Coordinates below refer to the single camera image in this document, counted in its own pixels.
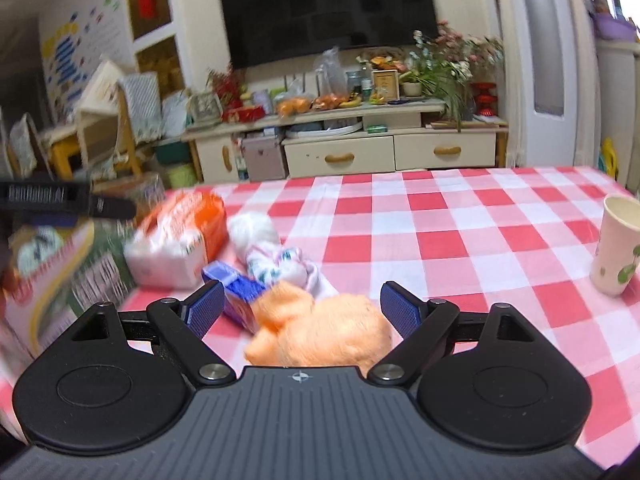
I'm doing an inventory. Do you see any blue tissue packet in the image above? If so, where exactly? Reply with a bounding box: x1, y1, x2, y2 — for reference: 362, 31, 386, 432
201, 261, 268, 333

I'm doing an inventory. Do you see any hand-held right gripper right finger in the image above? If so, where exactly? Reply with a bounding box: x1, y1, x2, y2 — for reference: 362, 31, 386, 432
367, 281, 532, 387

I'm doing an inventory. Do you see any cream television cabinet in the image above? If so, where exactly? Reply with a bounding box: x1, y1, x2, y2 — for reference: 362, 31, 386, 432
181, 97, 510, 185

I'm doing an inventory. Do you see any clear plastic bag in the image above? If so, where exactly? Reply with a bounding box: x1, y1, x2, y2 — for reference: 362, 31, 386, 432
314, 47, 351, 110

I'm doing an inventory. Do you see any orange knitted hat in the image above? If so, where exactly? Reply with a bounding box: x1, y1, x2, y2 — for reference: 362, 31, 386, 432
243, 280, 396, 367

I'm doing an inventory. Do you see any green plastic bucket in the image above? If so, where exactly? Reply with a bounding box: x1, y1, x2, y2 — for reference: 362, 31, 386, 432
155, 142, 198, 188

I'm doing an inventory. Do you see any bag of oranges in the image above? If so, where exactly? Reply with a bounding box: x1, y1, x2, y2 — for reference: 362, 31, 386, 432
276, 95, 313, 118

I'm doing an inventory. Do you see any yellow plastic bottle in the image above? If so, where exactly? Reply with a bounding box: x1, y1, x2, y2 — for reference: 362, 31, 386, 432
600, 137, 620, 178

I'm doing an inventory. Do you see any white paper cup green print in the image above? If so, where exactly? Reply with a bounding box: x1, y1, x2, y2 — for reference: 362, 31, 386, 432
589, 194, 640, 297

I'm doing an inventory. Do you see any white printed cloth bundle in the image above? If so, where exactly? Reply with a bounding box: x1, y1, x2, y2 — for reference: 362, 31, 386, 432
245, 245, 341, 301

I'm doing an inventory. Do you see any artificial flower bouquet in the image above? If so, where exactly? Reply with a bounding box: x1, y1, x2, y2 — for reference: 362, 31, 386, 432
412, 21, 506, 86

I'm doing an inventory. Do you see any red white checkered tablecloth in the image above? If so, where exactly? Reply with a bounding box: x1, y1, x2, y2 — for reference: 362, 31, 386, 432
0, 166, 640, 466

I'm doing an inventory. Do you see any green plant in white pot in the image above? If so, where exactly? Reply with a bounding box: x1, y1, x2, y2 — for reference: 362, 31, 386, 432
400, 60, 473, 131

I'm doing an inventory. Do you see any wall poster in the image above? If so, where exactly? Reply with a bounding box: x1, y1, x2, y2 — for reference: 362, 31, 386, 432
40, 0, 131, 116

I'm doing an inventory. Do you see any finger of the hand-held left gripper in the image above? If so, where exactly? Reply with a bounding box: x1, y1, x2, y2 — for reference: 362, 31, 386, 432
89, 194, 137, 221

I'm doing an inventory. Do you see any purple plastic basin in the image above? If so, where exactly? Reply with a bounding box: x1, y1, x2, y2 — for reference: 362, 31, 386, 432
592, 12, 640, 43

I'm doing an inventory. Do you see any red gift box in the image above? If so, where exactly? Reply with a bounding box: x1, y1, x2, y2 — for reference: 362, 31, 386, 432
221, 105, 266, 123

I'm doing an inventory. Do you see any red pedestal dish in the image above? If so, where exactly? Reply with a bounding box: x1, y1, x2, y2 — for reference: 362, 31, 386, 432
470, 81, 496, 117

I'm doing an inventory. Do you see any white standing air conditioner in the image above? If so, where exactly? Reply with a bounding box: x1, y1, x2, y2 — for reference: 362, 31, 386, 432
505, 0, 581, 168

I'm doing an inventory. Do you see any wooden picture frame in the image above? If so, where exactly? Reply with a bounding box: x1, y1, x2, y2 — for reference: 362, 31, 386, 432
371, 70, 400, 103

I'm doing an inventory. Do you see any orange tissue pack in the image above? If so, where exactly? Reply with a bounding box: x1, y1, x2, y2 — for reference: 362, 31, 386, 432
124, 191, 228, 290

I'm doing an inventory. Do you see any black television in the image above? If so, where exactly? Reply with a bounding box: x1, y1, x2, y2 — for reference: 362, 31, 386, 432
216, 0, 440, 70

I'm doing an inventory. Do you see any wooden chair with cloth cover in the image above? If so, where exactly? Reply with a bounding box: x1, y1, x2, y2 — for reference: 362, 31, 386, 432
47, 60, 166, 183

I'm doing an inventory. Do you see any red berry decoration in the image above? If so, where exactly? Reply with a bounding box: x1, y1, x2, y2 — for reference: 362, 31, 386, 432
207, 65, 246, 111

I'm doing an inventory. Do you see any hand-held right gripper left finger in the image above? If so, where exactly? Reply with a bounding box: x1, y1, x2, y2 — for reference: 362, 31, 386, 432
71, 280, 237, 387

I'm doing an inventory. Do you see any printed cardboard box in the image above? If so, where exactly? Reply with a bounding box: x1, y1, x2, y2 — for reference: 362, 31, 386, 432
0, 172, 168, 356

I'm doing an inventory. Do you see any pink storage box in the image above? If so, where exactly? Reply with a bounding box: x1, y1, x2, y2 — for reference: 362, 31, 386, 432
241, 135, 288, 181

